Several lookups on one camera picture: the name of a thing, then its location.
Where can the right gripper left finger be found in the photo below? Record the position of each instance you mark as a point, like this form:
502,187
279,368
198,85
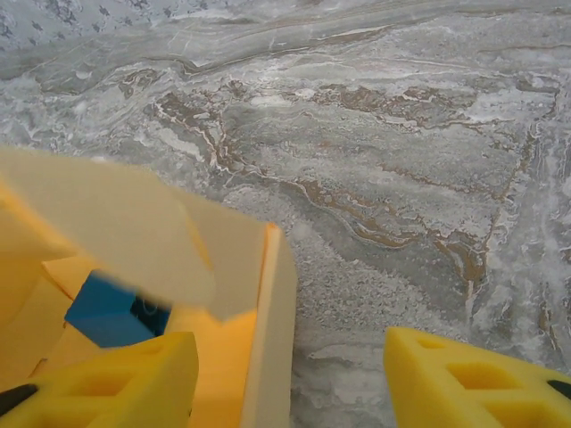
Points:
156,392

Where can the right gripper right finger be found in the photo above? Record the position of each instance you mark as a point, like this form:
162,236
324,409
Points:
424,388

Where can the small blue cube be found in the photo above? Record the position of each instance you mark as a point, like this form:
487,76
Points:
102,312

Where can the yellow paper box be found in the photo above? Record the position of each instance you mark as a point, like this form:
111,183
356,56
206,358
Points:
134,223

